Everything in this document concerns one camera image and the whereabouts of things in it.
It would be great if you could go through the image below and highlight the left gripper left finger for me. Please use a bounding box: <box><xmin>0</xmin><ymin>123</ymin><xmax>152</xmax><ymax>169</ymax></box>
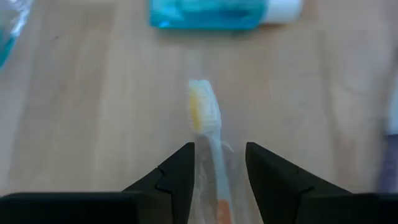
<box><xmin>123</xmin><ymin>142</ymin><xmax>195</xmax><ymax>224</ymax></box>

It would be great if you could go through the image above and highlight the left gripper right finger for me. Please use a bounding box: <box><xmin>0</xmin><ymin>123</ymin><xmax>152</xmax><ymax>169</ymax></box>
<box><xmin>245</xmin><ymin>142</ymin><xmax>352</xmax><ymax>224</ymax></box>

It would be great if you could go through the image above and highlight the orange toothbrush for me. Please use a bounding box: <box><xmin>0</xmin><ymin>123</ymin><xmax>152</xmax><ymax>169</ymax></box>
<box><xmin>186</xmin><ymin>79</ymin><xmax>249</xmax><ymax>224</ymax></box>

